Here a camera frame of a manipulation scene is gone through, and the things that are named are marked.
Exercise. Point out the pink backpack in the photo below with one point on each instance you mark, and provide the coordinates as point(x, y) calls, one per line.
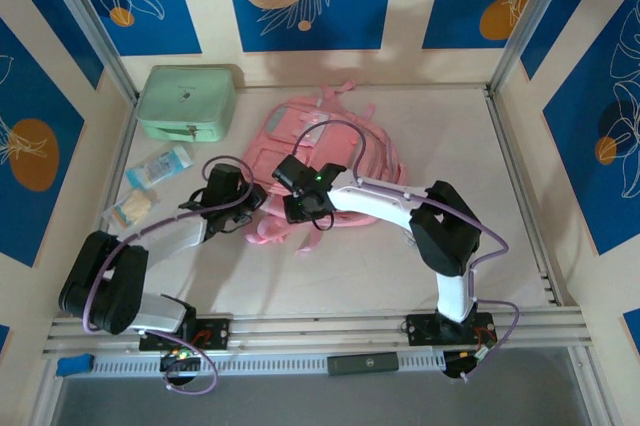
point(380, 156)

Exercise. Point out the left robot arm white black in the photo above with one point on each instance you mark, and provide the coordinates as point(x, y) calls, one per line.
point(170, 241)

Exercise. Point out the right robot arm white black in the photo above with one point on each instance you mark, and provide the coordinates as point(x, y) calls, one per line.
point(375, 201)

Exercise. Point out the blue white tissue pack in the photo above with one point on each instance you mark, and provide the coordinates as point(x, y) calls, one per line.
point(160, 166)

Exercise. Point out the clear snack packet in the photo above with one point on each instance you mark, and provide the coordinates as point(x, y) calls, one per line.
point(132, 207)

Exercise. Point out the mint green zip pouch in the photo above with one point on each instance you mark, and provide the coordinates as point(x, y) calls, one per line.
point(185, 96)

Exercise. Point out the dark rectangular bar device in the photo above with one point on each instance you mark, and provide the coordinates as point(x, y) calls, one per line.
point(362, 363)

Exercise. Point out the blue tape piece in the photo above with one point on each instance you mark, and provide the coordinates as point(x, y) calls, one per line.
point(75, 365)

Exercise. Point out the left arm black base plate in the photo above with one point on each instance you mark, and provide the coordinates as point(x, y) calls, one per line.
point(220, 333)

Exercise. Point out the aluminium side rail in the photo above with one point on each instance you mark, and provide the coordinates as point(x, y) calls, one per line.
point(127, 138)
point(519, 186)

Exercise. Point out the aluminium front rail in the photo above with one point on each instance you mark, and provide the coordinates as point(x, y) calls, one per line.
point(320, 331)

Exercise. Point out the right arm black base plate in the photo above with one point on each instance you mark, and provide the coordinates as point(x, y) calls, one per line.
point(417, 328)

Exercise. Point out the aluminium frame post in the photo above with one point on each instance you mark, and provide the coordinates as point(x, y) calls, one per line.
point(530, 11)
point(90, 26)

